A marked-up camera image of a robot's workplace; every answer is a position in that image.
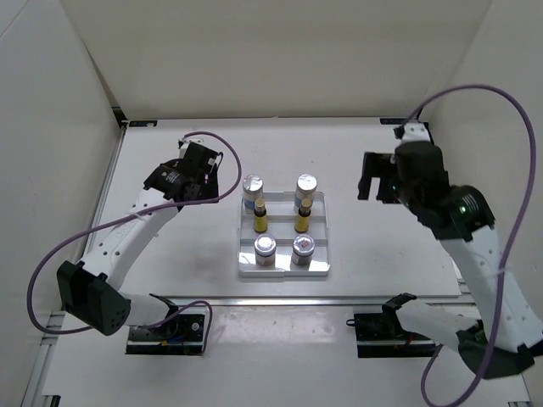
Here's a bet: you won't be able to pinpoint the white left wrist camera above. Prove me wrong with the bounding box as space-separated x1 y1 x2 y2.
178 137 204 159

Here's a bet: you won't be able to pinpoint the white divided plastic tray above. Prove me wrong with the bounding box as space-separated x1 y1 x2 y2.
238 192 330 280

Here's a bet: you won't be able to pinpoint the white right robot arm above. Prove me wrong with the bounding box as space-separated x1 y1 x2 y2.
357 142 542 379

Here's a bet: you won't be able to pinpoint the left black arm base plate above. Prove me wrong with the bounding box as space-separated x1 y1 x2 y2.
125 304 210 356

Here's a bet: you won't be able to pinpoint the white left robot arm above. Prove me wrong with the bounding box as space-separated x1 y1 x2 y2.
57 142 222 339

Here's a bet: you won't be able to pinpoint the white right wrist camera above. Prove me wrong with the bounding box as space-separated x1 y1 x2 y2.
394 122 431 144

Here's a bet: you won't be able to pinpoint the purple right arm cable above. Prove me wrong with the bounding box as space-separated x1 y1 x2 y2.
403 84 536 407

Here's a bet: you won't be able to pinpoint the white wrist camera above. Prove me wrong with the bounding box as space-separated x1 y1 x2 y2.
394 122 431 144
178 137 204 159

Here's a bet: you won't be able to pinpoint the blue-label salt shaker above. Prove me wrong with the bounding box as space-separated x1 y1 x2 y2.
243 174 264 214
294 174 317 213

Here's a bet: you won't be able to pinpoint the yellow-label small bottle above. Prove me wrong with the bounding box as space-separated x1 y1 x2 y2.
254 198 268 233
294 198 312 233

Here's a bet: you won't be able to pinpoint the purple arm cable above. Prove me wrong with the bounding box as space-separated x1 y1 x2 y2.
403 84 536 407
26 131 244 356

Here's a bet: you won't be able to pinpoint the silver-lid spice jar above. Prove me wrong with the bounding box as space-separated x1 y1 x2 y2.
254 234 277 266

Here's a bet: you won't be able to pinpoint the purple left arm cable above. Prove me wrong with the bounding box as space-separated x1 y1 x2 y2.
26 131 244 356

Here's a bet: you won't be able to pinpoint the red-logo-lid spice jar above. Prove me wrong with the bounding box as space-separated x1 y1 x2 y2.
291 234 316 267

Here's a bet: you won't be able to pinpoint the aluminium table frame rail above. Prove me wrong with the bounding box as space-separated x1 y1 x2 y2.
67 296 451 308

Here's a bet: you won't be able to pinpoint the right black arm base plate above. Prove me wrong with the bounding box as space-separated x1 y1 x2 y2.
345 313 436 359

